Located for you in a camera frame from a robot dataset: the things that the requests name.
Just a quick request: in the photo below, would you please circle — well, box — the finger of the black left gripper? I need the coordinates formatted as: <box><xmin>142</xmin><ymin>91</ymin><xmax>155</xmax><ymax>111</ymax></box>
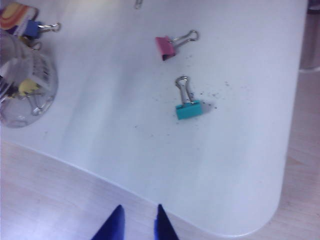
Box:
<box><xmin>0</xmin><ymin>74</ymin><xmax>18</xmax><ymax>101</ymax></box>

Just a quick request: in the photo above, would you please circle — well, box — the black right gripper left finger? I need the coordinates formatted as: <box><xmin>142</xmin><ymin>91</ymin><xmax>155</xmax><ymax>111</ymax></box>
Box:
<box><xmin>91</xmin><ymin>204</ymin><xmax>125</xmax><ymax>240</ymax></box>

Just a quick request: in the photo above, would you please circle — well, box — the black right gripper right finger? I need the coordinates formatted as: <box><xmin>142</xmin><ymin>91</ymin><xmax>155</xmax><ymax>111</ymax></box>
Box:
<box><xmin>153</xmin><ymin>203</ymin><xmax>180</xmax><ymax>240</ymax></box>

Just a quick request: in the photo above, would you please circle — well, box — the yellow binder clip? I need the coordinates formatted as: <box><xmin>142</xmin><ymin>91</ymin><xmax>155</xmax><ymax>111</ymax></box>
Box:
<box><xmin>17</xmin><ymin>77</ymin><xmax>55</xmax><ymax>116</ymax></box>

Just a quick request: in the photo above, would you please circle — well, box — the round transparent plastic box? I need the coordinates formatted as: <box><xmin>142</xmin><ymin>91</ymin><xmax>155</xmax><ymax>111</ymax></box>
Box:
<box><xmin>0</xmin><ymin>31</ymin><xmax>60</xmax><ymax>130</ymax></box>

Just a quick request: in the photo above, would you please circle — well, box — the blue binder clip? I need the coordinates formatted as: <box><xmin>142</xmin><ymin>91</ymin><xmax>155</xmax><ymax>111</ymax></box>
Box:
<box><xmin>24</xmin><ymin>19</ymin><xmax>62</xmax><ymax>40</ymax></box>

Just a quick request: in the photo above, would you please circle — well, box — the white desk riser board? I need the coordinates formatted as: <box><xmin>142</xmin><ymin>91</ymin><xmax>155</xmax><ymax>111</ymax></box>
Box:
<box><xmin>0</xmin><ymin>0</ymin><xmax>308</xmax><ymax>238</ymax></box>

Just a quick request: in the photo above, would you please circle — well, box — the teal binder clip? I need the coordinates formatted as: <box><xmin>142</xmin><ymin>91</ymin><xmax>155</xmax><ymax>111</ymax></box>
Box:
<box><xmin>174</xmin><ymin>75</ymin><xmax>202</xmax><ymax>121</ymax></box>

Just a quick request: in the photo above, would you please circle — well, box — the pink binder clip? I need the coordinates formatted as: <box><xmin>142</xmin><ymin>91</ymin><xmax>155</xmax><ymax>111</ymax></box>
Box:
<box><xmin>154</xmin><ymin>29</ymin><xmax>200</xmax><ymax>62</ymax></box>

